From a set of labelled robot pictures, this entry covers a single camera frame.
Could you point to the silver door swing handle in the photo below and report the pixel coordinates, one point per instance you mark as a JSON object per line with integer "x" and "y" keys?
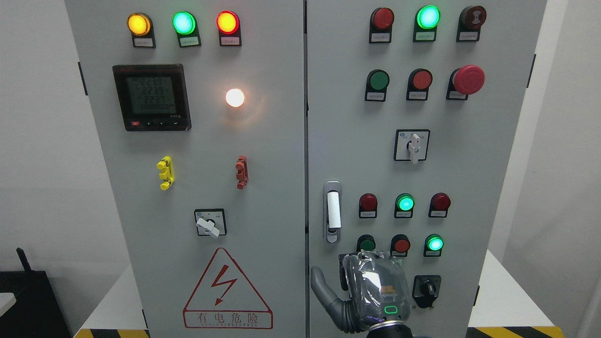
{"x": 332, "y": 212}

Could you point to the black box with antenna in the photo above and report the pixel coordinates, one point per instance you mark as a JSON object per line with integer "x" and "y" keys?
{"x": 36, "y": 313}

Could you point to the red indicator light middle left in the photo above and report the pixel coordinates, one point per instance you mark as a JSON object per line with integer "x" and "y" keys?
{"x": 368, "y": 205}

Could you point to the grey electrical cabinet door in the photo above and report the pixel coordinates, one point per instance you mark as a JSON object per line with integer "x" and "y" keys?
{"x": 265, "y": 220}
{"x": 352, "y": 141}

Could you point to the grey robotic hand plastic covered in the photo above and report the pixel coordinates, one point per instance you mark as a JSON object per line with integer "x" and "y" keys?
{"x": 378, "y": 291}

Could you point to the yellow terminal connector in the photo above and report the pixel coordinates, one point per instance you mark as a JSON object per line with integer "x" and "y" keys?
{"x": 166, "y": 172}

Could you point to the green lit indicator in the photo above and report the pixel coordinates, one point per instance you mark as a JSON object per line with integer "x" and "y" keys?
{"x": 404, "y": 206}
{"x": 427, "y": 19}

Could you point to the red indicator light middle right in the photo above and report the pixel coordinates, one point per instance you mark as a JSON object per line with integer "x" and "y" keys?
{"x": 439, "y": 205}

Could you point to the left door rotary selector switch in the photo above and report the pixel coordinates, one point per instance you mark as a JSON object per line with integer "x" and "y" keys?
{"x": 210, "y": 222}

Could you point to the red terminal connector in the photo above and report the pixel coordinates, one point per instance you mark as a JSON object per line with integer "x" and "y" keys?
{"x": 242, "y": 172}

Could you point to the red emergency stop mushroom button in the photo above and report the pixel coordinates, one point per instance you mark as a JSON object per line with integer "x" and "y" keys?
{"x": 464, "y": 81}

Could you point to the green lit indicator middle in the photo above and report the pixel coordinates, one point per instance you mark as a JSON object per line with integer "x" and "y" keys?
{"x": 404, "y": 206}

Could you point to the green lit push button lower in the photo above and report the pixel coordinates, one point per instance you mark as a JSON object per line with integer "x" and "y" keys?
{"x": 433, "y": 245}

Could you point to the upper right rotary selector switch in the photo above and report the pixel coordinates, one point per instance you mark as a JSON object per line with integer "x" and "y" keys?
{"x": 411, "y": 145}

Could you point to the red push button upper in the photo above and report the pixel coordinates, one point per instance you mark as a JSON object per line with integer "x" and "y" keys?
{"x": 419, "y": 82}

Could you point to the red push button lower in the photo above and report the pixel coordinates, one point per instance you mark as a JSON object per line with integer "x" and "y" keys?
{"x": 400, "y": 245}

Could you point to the red electrical hazard warning sticker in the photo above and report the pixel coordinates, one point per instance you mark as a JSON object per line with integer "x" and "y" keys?
{"x": 225, "y": 298}

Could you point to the green lit indicator top right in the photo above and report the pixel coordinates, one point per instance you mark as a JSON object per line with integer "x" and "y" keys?
{"x": 427, "y": 19}

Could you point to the white lit indicator lamp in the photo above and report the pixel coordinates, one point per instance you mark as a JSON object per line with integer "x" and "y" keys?
{"x": 235, "y": 97}

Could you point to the red lit indicator light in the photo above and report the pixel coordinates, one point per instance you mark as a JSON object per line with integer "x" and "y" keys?
{"x": 228, "y": 26}

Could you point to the red push button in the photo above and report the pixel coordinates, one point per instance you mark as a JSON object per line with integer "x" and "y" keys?
{"x": 419, "y": 82}
{"x": 400, "y": 245}

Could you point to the black digital power meter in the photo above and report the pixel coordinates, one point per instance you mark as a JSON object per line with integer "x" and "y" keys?
{"x": 152, "y": 97}

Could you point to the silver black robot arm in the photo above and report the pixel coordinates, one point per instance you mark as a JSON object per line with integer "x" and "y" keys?
{"x": 390, "y": 329}

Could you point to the dark red buzzer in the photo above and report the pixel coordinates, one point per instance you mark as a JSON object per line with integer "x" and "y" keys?
{"x": 470, "y": 22}

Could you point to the red indicator light top right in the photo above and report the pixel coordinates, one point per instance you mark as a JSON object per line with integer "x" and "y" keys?
{"x": 381, "y": 22}

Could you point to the grey electrical cabinet right door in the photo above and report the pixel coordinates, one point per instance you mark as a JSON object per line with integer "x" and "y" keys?
{"x": 352, "y": 141}

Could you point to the grey electrical cabinet left door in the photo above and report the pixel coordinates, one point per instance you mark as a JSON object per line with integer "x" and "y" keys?
{"x": 265, "y": 220}

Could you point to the green indicator light top left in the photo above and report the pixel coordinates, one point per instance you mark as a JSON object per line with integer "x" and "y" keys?
{"x": 186, "y": 29}

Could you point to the green push button upper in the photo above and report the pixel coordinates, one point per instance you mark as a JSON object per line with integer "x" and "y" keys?
{"x": 376, "y": 86}

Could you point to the black knob rotary switch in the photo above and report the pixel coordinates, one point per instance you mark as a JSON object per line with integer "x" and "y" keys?
{"x": 426, "y": 290}

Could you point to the yellow indicator light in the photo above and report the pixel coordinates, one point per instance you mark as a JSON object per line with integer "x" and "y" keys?
{"x": 141, "y": 28}

